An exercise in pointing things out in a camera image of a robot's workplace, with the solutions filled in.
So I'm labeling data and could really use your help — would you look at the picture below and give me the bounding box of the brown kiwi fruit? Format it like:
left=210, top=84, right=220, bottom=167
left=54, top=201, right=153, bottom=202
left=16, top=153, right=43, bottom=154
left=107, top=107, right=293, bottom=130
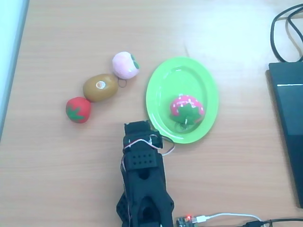
left=82, top=73, right=118, bottom=103

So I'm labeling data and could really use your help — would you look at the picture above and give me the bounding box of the green oval plate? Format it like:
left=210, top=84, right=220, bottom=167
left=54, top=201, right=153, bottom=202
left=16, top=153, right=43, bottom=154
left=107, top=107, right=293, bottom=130
left=145, top=56, right=219, bottom=144

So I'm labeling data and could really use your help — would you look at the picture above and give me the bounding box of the pink strawberry plush toy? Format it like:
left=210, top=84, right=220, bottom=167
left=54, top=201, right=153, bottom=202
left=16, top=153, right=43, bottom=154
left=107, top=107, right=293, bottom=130
left=168, top=94, right=205, bottom=131

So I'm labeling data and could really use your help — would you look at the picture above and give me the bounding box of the red tomato plush toy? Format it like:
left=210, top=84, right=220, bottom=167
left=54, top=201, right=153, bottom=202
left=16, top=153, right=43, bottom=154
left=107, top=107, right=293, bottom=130
left=65, top=96, right=92, bottom=123

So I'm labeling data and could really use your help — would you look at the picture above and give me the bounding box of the pink peach plush toy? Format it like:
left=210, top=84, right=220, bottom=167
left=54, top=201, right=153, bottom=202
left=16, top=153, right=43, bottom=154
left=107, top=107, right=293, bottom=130
left=112, top=51, right=141, bottom=80

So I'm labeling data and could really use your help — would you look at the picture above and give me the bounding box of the motor controller board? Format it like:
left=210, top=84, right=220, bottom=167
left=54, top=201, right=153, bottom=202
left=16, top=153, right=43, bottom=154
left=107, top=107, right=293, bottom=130
left=175, top=214, right=198, bottom=227

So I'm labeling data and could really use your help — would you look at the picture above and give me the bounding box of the black laptop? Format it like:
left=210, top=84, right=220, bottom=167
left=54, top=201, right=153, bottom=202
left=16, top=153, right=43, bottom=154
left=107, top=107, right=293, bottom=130
left=266, top=61, right=303, bottom=209

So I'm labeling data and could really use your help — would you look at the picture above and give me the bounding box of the white red servo wire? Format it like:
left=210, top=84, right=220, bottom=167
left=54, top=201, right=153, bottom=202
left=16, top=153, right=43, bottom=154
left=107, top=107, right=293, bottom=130
left=120, top=138, right=176, bottom=173

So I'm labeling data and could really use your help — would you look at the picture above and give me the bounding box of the white usb cable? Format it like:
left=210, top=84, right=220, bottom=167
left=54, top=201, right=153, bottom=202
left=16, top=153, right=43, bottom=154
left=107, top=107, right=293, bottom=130
left=193, top=212, right=264, bottom=224

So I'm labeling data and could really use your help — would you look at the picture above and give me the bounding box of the black cable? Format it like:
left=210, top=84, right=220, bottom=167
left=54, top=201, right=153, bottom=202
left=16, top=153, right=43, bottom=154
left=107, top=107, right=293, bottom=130
left=270, top=3, right=303, bottom=63
left=243, top=218, right=303, bottom=227
left=285, top=9, right=303, bottom=61

